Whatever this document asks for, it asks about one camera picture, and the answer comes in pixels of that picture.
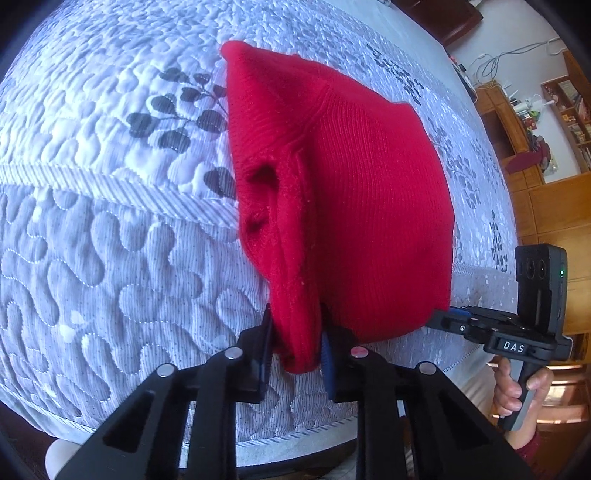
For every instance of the wooden bookshelf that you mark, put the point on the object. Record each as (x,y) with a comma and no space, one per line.
(569,99)

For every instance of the white quilted bedspread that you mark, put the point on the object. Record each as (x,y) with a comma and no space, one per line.
(119,222)

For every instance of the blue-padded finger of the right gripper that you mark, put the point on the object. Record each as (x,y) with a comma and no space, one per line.
(452,319)

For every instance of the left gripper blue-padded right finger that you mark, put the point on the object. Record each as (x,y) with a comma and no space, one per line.
(342,378)

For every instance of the wooden cabinet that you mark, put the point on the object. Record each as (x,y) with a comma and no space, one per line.
(556,213)

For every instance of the red knitted sweater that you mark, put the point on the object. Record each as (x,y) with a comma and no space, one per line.
(343,204)

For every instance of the person's right hand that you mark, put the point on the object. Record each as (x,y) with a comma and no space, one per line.
(506,400)

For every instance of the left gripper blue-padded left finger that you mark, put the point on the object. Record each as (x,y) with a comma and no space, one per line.
(257,354)

